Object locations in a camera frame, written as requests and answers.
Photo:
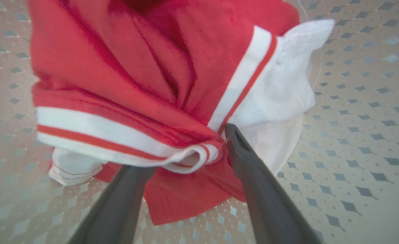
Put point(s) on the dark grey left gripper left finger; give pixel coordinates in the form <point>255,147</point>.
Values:
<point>118,206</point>

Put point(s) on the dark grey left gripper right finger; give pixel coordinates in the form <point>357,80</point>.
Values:
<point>263,196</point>

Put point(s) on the red and white shirt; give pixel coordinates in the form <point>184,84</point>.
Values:
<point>124,74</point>

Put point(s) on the white perforated laundry basket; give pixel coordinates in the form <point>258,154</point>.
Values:
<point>362,101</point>

